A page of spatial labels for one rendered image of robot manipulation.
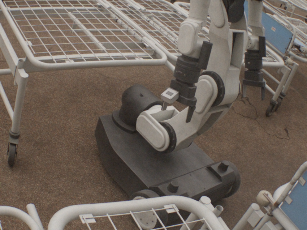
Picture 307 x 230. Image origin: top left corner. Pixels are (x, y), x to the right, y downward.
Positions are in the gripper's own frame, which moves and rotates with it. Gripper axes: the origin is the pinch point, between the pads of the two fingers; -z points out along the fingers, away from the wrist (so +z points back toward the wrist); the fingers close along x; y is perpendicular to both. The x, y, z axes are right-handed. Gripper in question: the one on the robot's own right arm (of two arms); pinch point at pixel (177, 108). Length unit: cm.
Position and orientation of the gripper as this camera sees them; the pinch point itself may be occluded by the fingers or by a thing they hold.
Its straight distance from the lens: 148.2
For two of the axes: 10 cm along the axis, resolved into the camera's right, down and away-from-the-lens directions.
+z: 2.3, -9.1, -3.3
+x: 7.5, 3.9, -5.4
